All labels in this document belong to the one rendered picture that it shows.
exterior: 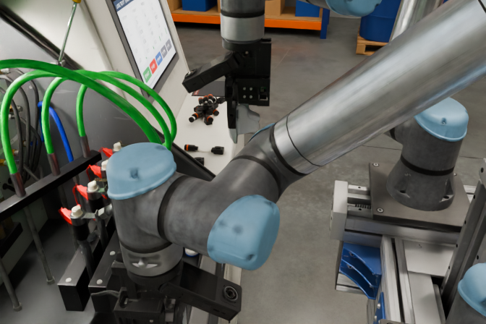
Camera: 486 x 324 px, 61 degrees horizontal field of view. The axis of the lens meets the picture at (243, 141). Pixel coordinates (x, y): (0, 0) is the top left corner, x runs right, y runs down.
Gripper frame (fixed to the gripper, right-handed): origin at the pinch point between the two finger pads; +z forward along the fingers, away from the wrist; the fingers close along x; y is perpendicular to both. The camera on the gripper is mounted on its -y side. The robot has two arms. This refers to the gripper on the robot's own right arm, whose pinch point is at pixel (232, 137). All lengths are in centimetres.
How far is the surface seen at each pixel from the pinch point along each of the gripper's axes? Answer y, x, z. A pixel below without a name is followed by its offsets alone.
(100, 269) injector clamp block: -26.7, -12.6, 25.5
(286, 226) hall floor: 21, 113, 124
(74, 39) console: -39.4, 23.2, -12.2
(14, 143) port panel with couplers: -57, 14, 12
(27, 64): -30.3, -12.8, -19.0
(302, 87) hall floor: 43, 324, 124
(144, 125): -13.2, -12.8, -9.0
